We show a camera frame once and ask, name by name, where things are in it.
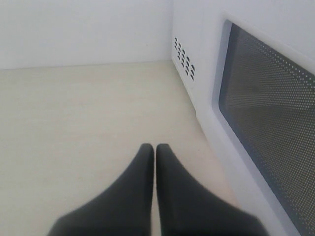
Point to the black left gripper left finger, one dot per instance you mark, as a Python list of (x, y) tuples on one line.
[(123, 209)]

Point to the white microwave door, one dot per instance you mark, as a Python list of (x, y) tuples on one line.
[(256, 93)]

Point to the white microwave oven body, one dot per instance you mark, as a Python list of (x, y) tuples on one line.
[(189, 37)]

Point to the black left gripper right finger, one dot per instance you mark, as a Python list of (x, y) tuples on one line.
[(187, 208)]

